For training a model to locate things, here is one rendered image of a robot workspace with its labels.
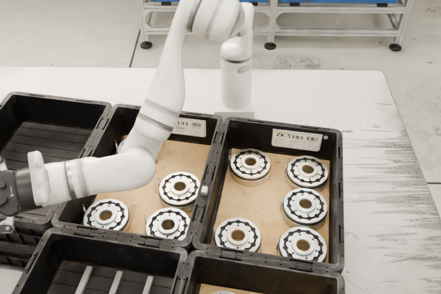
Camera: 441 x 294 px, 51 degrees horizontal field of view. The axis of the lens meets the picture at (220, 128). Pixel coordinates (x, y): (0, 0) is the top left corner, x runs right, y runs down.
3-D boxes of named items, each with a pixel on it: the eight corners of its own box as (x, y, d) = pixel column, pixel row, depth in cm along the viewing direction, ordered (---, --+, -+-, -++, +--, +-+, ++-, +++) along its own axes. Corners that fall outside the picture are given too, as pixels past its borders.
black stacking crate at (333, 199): (225, 148, 128) (225, 117, 121) (334, 162, 125) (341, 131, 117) (193, 278, 100) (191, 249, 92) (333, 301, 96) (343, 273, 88)
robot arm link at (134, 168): (71, 207, 79) (75, 193, 88) (160, 186, 82) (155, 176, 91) (62, 167, 78) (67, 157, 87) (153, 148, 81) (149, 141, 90)
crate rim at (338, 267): (224, 122, 122) (224, 115, 120) (340, 136, 118) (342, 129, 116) (190, 254, 93) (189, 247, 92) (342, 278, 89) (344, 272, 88)
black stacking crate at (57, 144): (23, 123, 136) (11, 92, 129) (119, 134, 132) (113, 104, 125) (-59, 236, 108) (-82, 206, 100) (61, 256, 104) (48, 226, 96)
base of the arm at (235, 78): (219, 92, 149) (218, 47, 137) (247, 89, 150) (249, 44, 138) (223, 111, 142) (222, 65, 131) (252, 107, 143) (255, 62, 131)
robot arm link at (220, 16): (245, -1, 80) (252, 6, 105) (195, -23, 80) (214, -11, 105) (224, 49, 82) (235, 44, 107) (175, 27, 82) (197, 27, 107)
